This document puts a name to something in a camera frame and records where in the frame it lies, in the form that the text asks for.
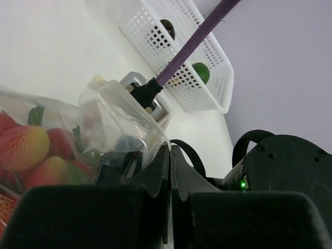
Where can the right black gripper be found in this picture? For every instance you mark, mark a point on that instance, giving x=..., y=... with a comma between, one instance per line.
x=123, y=162

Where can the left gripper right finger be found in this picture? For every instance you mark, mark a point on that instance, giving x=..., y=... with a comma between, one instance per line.
x=205, y=217

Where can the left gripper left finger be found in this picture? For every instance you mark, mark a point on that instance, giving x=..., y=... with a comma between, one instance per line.
x=130, y=215

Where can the clear zip top bag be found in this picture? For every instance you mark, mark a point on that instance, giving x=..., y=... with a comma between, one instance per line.
x=105, y=112

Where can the fake strawberry bunch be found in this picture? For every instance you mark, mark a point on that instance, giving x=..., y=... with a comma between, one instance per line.
x=46, y=148

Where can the green fake lime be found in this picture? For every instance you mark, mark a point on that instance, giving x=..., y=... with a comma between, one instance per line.
x=202, y=70

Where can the dark purple fake plum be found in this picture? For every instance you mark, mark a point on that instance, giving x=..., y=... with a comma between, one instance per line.
x=169, y=27

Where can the white plastic basket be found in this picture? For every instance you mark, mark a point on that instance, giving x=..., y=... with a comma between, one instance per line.
x=171, y=60

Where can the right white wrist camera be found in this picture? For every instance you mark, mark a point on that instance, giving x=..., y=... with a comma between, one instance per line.
x=150, y=96

